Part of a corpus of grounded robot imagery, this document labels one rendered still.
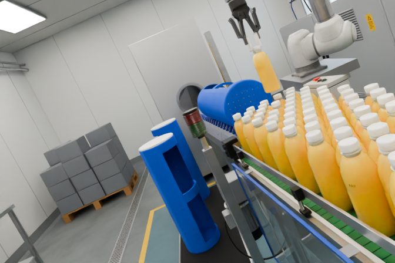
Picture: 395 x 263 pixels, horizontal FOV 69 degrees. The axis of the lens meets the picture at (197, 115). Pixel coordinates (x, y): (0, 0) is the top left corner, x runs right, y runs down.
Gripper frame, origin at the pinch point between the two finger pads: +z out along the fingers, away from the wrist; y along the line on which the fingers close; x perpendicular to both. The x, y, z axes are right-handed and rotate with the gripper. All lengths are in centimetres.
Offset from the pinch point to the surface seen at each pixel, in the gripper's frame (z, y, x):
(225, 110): 27.0, 18.9, -25.4
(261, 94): 27.8, -3.1, -25.2
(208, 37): -23, -27, -165
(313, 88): 31.6, -18.6, 0.2
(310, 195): 41, 26, 59
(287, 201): 49, 28, 44
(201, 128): 20, 40, 23
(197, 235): 110, 66, -73
